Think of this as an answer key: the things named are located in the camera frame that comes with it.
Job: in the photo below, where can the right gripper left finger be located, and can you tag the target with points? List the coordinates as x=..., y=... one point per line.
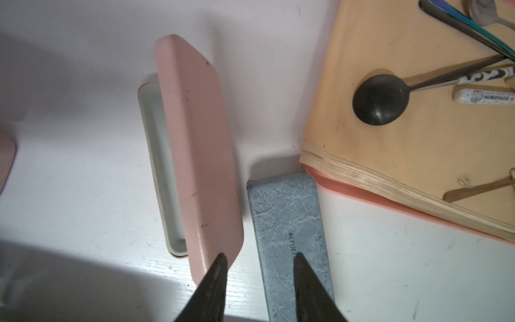
x=208, y=301

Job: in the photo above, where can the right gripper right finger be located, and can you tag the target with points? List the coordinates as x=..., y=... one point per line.
x=313, y=302

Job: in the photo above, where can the grey teal glasses case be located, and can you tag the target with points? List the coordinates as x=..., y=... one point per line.
x=287, y=220

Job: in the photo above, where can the pink glasses case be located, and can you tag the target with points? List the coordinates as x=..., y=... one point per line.
x=191, y=157
x=8, y=153

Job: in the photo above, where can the gold spoon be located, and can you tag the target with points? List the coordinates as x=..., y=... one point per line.
x=468, y=190

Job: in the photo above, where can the black ladle spoon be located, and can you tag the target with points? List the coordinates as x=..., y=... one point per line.
x=382, y=99

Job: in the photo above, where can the iridescent cutlery piece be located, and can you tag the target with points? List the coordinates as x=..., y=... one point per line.
x=445, y=12

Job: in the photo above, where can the silver spoon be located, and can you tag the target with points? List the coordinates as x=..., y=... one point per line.
x=484, y=13

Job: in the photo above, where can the white patterned cutlery handle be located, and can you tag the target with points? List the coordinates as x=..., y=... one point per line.
x=470, y=96

